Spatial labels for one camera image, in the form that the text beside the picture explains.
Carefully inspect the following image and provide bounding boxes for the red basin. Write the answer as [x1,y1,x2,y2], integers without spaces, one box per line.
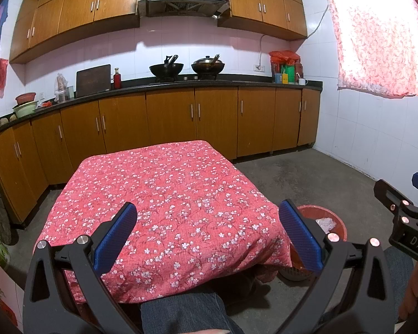
[15,92,37,106]

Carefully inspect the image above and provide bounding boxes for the white floral printed box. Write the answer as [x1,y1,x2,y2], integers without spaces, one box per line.
[0,250,26,334]

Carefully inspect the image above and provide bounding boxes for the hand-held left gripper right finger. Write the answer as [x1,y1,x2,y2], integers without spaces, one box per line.
[274,199,395,334]

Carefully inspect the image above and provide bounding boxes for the person's left leg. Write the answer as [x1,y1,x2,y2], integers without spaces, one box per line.
[140,291,246,334]

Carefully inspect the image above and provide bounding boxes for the red plastic waste basket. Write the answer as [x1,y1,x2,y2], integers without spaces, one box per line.
[280,205,348,282]

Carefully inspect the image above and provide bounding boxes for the pink floral curtain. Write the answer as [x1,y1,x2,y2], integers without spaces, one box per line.
[322,0,418,100]

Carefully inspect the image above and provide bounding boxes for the red plastic bag over bottles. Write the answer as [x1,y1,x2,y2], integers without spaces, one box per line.
[268,50,300,65]

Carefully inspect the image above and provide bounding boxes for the gas stove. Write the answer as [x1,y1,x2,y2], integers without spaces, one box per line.
[149,75,238,85]

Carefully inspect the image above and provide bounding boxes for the black open wok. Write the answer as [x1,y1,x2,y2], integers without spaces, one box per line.
[149,55,185,79]

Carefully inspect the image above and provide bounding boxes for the white wall cable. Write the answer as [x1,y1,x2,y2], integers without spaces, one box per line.
[306,5,330,39]

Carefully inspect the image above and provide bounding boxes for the dark cutting board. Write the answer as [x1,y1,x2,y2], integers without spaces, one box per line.
[76,64,112,98]

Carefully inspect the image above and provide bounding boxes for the green basin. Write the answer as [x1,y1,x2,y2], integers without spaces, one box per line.
[13,101,39,119]

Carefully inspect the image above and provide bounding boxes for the black kitchen countertop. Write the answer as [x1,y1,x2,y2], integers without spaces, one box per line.
[0,79,324,140]

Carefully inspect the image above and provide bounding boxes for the red floral tablecloth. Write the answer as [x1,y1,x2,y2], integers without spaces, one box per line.
[33,140,294,304]

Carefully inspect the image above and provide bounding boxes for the dark rough round object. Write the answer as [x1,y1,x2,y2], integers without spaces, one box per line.
[0,166,20,246]

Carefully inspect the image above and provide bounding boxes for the wooden base cabinets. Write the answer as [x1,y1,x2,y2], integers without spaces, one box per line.
[0,87,322,225]

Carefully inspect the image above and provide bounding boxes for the person's leg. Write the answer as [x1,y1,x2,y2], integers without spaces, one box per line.
[140,291,246,334]
[383,246,416,325]

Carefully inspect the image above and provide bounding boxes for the person's right hand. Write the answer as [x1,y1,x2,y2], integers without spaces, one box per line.
[403,261,418,322]

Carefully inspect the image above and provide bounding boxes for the black wok with lid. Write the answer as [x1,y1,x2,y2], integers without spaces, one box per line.
[191,54,227,77]

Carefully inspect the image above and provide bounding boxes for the wooden wall cabinets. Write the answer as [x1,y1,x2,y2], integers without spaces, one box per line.
[10,0,308,65]

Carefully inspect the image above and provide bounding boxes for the person's right leg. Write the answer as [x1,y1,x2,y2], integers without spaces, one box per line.
[383,246,416,325]

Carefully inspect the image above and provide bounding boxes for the clear plastic bag with contents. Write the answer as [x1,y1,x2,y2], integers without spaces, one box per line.
[54,73,69,104]

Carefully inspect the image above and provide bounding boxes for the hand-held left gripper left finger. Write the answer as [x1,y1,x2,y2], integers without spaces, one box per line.
[23,201,138,334]

